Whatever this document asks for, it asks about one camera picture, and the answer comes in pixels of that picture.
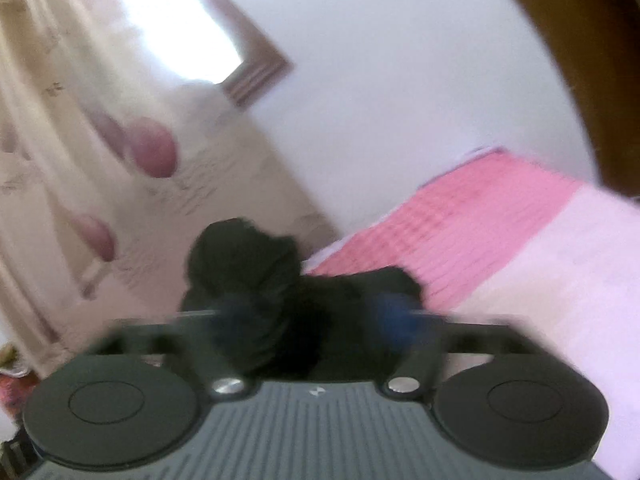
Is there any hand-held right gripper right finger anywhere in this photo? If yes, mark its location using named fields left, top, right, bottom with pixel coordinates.
left=369, top=292, right=551, bottom=403

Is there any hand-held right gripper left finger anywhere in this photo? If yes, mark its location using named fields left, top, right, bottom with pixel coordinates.
left=84, top=292, right=261, bottom=403

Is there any black padded jacket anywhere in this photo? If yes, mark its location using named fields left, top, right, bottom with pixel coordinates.
left=179, top=217, right=431, bottom=382

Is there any pink checked bed sheet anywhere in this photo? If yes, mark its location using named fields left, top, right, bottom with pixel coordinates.
left=302, top=146, right=640, bottom=480

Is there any beige leaf-print curtain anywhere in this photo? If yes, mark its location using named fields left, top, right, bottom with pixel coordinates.
left=0, top=0, right=346, bottom=376

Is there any window with brown frame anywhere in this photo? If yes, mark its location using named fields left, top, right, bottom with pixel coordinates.
left=95, top=0, right=296, bottom=111

